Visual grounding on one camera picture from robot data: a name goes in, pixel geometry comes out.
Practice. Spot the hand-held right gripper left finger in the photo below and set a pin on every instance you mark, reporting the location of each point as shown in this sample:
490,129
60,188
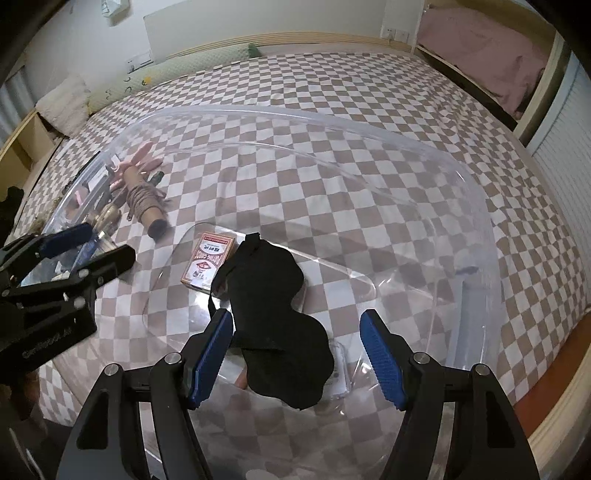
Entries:
213,355

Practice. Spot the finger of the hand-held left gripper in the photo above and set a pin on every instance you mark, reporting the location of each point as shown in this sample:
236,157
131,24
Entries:
64,240
108,263

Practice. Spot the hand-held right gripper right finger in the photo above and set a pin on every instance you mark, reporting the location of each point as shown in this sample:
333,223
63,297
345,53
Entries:
381,360

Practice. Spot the black eye mask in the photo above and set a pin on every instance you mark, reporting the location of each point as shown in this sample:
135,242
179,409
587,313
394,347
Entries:
272,300

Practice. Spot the playing card box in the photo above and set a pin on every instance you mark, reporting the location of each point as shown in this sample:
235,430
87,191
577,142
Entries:
205,263

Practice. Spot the clear plastic container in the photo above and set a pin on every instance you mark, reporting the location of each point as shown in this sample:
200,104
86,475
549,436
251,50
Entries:
415,258

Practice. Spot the small clear plastic case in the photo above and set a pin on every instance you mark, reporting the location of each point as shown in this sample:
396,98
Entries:
340,374

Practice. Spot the black cloth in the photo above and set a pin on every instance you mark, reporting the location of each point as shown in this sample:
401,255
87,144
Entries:
11,203

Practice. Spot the cardboard spool of brown twine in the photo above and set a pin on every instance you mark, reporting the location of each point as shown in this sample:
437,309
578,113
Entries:
145,203

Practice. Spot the small dark item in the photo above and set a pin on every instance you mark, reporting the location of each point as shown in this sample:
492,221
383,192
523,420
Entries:
157,177

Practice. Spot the wooden shelf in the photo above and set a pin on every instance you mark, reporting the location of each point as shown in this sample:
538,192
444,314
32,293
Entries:
27,138

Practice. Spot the white fluffy pillow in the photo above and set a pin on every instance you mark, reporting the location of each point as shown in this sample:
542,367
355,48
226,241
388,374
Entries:
62,106

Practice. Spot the grey striped curtain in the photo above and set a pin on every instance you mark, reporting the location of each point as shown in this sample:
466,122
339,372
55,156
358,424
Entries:
14,101

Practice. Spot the long green pillow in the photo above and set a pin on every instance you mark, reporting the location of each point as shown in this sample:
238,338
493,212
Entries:
184,69

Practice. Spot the white hanging bag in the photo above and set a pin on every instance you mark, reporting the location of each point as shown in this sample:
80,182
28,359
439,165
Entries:
115,5

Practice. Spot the checkered bed sheet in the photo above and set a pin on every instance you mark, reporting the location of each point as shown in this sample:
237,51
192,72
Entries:
323,83

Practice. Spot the white ribbed cabinet door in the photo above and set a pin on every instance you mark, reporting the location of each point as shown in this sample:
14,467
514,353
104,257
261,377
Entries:
563,129

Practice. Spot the pink blanket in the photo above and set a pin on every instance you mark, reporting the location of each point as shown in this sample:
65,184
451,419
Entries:
480,46

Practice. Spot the wooden post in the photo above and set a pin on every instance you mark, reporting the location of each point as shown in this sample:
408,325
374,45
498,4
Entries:
545,92

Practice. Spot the wall socket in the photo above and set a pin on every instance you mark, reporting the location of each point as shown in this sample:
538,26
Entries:
395,33

